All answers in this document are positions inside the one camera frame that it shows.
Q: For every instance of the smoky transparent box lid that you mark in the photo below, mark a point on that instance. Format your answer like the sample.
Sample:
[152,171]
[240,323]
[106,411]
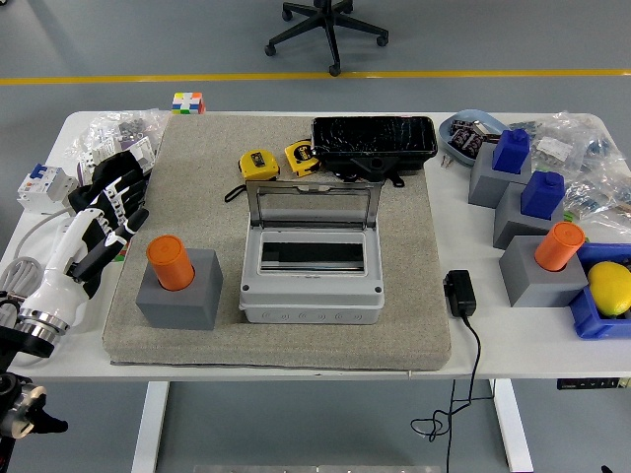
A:
[254,202]

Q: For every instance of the grey block with round hole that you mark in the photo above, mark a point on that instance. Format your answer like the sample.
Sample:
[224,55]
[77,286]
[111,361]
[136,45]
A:
[197,305]

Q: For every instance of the orange cylinder battery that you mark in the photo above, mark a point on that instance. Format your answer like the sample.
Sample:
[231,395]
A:
[559,246]
[170,261]

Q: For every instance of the grey electrical junction box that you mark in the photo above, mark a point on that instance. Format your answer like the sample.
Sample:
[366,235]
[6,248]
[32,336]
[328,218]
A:
[310,308]

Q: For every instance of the yellow lemon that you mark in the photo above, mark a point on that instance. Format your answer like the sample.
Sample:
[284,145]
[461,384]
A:
[611,288]

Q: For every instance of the yellow tape measure black print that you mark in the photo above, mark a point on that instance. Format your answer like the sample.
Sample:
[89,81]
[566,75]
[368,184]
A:
[301,156]

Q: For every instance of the light blue oval dish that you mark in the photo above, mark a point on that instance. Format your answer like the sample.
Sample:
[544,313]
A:
[451,150]

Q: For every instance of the blue block with knob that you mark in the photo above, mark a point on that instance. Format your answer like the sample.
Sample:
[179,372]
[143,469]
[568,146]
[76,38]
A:
[511,153]
[542,197]

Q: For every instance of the clear bag of small parts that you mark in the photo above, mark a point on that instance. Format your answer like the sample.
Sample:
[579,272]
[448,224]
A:
[599,197]
[567,138]
[108,130]

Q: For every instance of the black plastic case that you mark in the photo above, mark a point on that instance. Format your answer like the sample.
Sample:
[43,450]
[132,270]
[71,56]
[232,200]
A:
[374,135]

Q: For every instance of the grey block holder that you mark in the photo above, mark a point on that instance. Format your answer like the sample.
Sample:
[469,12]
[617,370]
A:
[485,184]
[537,288]
[512,226]

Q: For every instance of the black power adapter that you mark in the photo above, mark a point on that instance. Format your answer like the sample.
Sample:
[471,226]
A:
[459,293]

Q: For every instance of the purple black small packet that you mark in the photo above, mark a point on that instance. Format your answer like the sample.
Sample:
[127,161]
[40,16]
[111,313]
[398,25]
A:
[474,143]
[461,133]

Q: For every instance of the blue plastic bin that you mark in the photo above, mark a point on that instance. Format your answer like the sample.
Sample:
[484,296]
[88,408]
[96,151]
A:
[589,322]

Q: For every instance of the black office chair base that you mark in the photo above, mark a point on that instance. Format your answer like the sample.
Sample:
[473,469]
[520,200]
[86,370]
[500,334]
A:
[331,29]

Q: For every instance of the white blue circuit breaker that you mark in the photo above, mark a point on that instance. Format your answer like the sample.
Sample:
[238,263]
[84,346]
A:
[47,189]

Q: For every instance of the white table leg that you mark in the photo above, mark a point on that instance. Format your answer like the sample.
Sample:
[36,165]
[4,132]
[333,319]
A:
[150,428]
[512,428]

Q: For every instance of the small metal clip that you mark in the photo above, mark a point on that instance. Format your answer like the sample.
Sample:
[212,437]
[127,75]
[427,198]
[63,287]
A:
[447,161]

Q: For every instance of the puzzle cube with white cross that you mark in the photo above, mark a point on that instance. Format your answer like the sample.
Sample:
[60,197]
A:
[187,103]

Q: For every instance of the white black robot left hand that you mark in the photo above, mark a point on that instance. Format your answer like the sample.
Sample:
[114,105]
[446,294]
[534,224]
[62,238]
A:
[64,276]

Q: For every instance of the black table control panel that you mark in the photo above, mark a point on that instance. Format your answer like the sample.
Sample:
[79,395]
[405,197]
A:
[586,384]

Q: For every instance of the grey-brown mat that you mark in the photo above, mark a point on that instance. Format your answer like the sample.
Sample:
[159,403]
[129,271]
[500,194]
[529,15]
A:
[419,246]

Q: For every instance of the silver metal connector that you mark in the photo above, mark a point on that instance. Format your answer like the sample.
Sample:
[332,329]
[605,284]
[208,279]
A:
[485,130]

